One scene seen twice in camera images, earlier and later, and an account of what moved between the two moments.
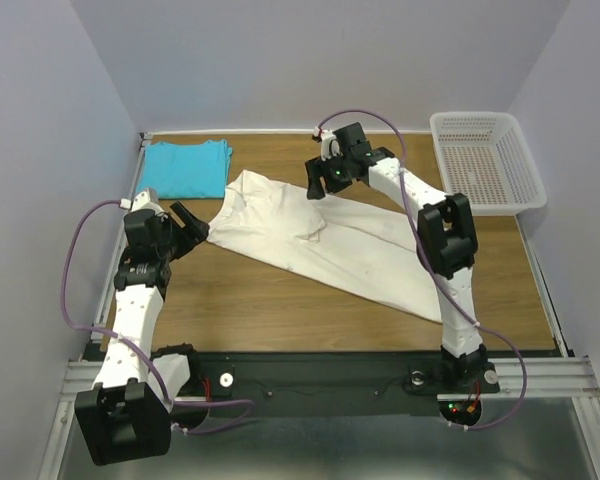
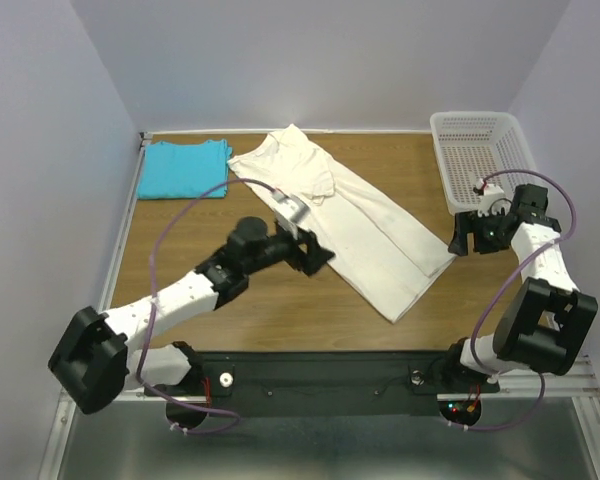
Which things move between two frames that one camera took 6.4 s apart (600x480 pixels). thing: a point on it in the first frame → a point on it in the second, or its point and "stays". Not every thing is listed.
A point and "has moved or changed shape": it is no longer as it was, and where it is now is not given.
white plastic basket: [482, 155] stays
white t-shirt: [362, 251] has moved or changed shape
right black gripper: [314, 189] → [469, 221]
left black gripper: [194, 231] → [313, 255]
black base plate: [328, 382] stays
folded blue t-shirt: [186, 171] stays
